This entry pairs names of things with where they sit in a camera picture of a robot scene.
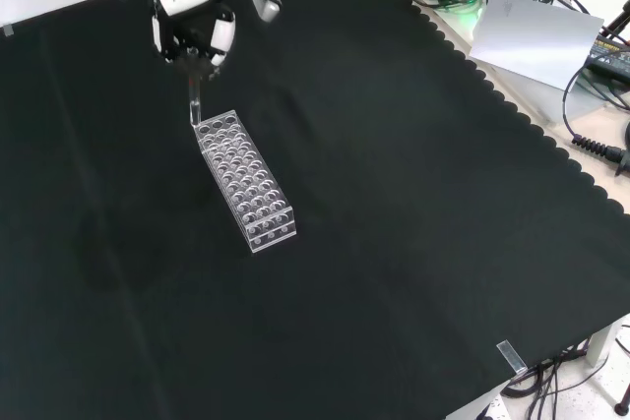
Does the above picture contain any black bench cloth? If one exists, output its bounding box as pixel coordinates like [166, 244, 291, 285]
[0, 0, 630, 420]

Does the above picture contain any black tripod leg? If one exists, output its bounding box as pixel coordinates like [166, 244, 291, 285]
[598, 0, 630, 45]

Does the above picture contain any pale board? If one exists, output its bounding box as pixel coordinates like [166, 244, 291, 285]
[467, 0, 605, 92]

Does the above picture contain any black cable bundle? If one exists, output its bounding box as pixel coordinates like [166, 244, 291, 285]
[501, 324, 630, 420]

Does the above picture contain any clear glass test tube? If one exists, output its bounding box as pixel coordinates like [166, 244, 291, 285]
[186, 47, 204, 126]

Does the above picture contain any white table leg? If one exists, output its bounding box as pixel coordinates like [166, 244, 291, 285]
[585, 314, 630, 367]

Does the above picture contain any black power adapter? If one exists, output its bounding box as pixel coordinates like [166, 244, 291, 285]
[586, 33, 630, 83]

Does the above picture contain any black ribbed cable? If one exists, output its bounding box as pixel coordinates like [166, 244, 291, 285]
[560, 63, 630, 168]

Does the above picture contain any clear plastic test tube rack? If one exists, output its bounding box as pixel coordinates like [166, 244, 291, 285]
[194, 108, 299, 255]

